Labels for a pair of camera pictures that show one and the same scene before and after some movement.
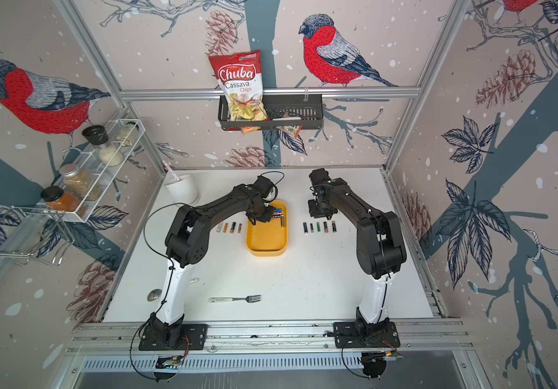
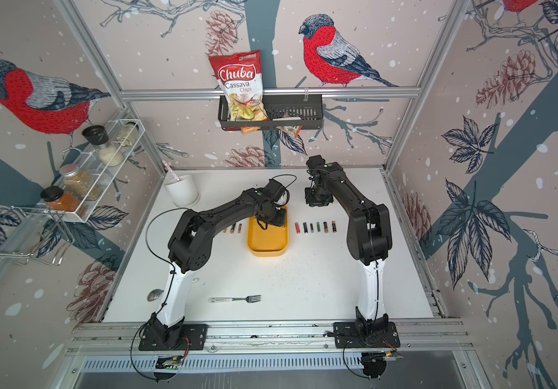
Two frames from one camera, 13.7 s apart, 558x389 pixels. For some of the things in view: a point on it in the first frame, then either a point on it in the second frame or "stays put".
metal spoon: [155, 294] stays put
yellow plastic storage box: [268, 238] stays put
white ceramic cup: [182, 190] stays put
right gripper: [314, 213] → [326, 199]
